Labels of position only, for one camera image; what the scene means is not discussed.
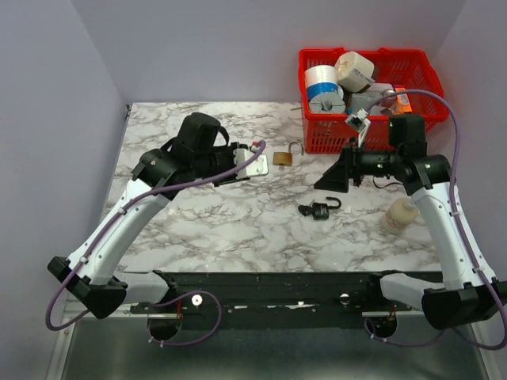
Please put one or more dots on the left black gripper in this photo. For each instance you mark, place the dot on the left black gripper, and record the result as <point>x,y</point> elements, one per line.
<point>229,150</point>

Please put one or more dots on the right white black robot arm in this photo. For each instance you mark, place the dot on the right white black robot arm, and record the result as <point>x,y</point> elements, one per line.
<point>469,287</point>

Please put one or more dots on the black padlock with keys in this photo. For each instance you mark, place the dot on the black padlock with keys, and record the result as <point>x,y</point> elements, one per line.
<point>320,211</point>

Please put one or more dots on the beige paper roll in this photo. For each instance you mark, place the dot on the beige paper roll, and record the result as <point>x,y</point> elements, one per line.
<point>354,72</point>

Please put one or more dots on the white plastic bottle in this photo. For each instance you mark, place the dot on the white plastic bottle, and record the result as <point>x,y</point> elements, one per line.
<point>399,215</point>

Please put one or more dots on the orange small box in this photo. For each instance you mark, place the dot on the orange small box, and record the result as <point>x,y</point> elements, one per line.
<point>403,102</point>

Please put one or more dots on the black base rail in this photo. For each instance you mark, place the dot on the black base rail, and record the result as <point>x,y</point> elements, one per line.
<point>272,300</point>

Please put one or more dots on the grey box in basket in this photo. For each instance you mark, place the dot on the grey box in basket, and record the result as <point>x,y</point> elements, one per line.
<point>358,101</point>

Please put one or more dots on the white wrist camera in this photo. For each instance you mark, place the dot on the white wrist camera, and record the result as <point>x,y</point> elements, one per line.
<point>360,122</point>
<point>259,167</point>

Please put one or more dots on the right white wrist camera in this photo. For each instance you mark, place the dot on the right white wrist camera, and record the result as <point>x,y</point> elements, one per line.
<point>360,122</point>

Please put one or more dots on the large brass padlock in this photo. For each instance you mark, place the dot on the large brass padlock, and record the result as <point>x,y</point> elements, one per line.
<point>285,158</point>

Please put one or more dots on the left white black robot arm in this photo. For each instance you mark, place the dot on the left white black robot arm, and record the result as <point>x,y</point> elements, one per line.
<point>190,159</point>

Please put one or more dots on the aluminium frame rail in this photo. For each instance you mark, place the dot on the aluminium frame rail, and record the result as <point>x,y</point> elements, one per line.
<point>73,308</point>

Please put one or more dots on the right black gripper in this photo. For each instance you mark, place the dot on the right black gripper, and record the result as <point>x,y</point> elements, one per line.
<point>348,165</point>

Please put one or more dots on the white blue tape roll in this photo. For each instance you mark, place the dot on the white blue tape roll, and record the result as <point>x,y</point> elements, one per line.
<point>320,79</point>

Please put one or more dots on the small metal can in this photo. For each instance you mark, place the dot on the small metal can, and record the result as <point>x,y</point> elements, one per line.
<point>389,94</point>

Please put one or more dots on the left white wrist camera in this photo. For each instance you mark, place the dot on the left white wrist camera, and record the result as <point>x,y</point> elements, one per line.
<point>259,167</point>

